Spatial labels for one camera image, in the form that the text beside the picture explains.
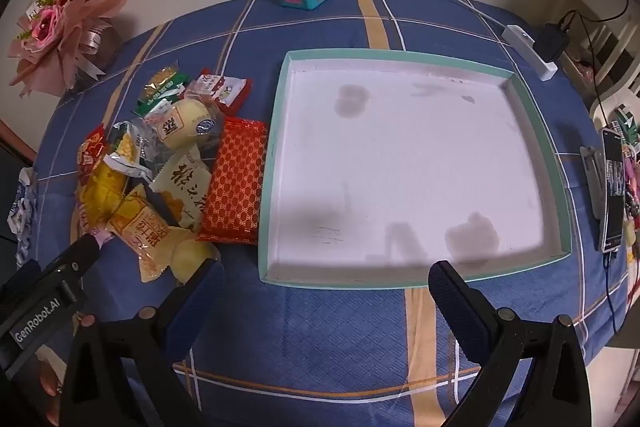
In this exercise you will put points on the orange and cream bread packet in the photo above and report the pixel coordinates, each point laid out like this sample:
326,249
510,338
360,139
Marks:
142,232

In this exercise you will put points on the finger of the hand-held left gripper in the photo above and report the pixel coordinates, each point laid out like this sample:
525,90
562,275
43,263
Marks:
75,257

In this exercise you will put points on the pale bun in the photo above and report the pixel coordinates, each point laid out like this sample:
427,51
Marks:
192,257

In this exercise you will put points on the round bun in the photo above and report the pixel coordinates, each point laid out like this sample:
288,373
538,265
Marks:
182,122

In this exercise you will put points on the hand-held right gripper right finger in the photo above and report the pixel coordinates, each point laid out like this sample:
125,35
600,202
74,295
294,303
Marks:
452,302

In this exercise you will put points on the black smartphone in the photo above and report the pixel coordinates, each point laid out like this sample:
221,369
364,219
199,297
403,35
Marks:
612,192

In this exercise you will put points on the grey phone stand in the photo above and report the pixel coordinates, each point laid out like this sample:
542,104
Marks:
591,177

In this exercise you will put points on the red patterned snack packet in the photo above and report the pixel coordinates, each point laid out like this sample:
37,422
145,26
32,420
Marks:
235,182

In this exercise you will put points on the yellow bread packet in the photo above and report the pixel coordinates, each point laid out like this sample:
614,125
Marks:
107,189

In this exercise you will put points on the white power strip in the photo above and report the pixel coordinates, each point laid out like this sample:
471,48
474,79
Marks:
537,57

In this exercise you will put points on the dark green snack packet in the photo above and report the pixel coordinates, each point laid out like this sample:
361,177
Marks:
150,105

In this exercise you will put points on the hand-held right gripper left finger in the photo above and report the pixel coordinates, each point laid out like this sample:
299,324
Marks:
200,302

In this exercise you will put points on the person's left hand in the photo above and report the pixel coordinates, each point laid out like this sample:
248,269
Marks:
51,382

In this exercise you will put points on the teal-rimmed white tray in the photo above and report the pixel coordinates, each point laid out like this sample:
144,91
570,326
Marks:
405,167

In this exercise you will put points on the brown wooden furniture edge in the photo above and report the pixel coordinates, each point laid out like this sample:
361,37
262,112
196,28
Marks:
15,137

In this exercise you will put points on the black charger adapter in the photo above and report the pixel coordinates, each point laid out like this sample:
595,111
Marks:
552,42

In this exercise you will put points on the colourful trinkets pile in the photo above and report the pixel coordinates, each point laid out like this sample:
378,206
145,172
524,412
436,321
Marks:
631,177

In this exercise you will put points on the red and white snack packet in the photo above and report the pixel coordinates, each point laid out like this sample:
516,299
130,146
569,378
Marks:
222,89

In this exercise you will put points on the blue plaid tablecloth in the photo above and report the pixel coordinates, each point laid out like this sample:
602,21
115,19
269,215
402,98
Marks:
320,342

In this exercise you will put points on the small pink snack packet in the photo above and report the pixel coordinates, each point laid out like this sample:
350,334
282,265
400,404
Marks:
103,238

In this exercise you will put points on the clear green cookie packet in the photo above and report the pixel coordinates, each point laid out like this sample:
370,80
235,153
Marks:
161,82

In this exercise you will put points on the pink flower bouquet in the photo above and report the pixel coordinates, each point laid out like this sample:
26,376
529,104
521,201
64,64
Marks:
55,17

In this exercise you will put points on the cream packet with black print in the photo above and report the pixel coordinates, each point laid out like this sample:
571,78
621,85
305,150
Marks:
182,187

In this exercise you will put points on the red heart-print snack packet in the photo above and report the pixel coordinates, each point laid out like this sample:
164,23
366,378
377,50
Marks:
91,154

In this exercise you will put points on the blue and white tissue pack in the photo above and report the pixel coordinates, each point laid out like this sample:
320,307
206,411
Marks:
22,217

